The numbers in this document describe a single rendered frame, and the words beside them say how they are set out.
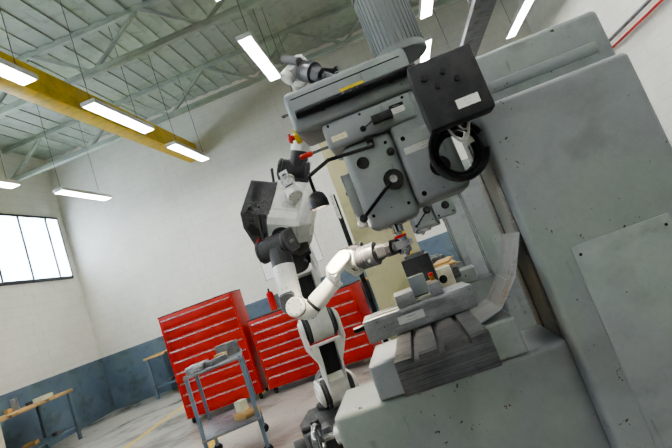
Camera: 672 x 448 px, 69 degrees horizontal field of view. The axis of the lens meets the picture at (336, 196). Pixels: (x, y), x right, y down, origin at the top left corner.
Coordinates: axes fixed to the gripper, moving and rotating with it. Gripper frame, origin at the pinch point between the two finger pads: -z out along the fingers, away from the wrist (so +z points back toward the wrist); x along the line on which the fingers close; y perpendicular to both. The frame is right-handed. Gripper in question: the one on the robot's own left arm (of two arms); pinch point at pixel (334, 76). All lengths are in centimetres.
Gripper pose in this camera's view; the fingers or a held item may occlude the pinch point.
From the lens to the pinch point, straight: 196.5
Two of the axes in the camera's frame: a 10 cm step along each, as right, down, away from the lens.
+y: 1.1, -9.4, -3.1
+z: -7.3, -2.9, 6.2
